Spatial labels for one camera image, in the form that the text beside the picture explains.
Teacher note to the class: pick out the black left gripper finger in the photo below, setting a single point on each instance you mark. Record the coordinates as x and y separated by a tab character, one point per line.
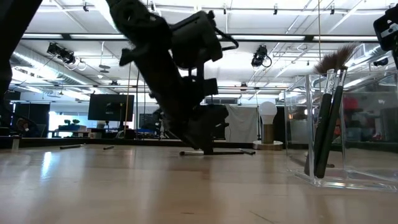
196	130

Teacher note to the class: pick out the fan makeup brush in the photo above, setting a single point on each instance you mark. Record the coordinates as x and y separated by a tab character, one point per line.
332	124

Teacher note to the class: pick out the clear acrylic brush container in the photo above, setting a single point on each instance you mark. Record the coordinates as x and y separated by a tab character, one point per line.
357	183

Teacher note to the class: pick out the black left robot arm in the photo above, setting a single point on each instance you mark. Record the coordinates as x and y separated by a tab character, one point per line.
136	25

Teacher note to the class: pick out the white hanging sheet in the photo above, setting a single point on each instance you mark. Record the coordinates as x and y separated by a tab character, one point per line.
242	124

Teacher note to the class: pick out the black track spotlight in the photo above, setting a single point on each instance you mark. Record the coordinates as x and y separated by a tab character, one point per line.
275	9
332	9

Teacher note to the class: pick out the brass lamp with white bulb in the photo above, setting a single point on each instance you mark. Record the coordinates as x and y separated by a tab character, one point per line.
268	112

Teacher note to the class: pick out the blue table with plants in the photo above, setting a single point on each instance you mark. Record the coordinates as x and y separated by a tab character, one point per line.
71	127

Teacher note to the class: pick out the person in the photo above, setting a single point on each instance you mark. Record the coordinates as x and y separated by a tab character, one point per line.
24	124

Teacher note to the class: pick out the small black ceiling camera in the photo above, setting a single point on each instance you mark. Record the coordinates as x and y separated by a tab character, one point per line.
381	62

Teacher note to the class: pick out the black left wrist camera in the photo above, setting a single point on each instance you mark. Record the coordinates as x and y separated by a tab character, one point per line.
192	40

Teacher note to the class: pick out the black aluminium table frame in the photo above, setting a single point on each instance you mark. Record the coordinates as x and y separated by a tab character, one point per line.
140	142

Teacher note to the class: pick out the large black wall monitor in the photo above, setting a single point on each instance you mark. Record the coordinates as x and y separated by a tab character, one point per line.
110	107

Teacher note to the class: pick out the black ceiling camera rig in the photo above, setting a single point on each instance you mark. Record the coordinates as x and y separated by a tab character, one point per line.
62	54
259	56

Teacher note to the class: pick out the silver ventilation duct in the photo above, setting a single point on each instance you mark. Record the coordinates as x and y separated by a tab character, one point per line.
37	70

